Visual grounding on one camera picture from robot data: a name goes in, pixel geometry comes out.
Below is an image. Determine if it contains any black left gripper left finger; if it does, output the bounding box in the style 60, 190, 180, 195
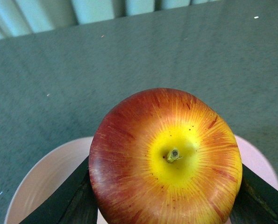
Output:
21, 158, 98, 224

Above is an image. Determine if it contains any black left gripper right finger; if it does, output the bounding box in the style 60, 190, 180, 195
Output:
230, 165, 278, 224

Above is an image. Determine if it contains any red yellow apple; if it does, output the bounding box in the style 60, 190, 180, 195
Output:
89, 88, 242, 224

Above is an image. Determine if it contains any pink bowl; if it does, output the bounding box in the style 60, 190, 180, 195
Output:
4, 135, 278, 224

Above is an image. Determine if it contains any white curtain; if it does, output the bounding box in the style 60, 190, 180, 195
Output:
0, 0, 225, 40

